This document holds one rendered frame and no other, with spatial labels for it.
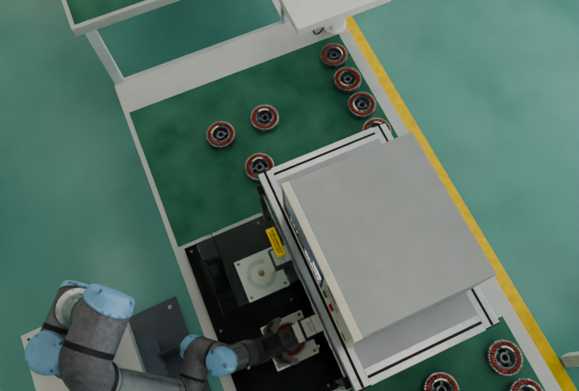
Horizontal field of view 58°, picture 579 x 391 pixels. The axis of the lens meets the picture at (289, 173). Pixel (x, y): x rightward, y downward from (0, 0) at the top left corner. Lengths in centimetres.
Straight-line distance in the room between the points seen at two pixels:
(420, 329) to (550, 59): 229
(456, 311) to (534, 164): 167
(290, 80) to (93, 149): 133
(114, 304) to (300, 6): 111
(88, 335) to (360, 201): 72
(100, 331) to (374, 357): 71
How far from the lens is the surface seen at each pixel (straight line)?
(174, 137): 212
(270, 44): 230
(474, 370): 194
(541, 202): 303
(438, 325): 154
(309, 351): 182
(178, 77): 226
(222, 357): 148
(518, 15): 361
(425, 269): 135
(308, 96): 215
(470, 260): 138
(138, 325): 271
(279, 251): 158
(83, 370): 127
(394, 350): 151
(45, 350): 168
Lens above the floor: 260
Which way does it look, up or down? 68 degrees down
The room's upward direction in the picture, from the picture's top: 2 degrees counter-clockwise
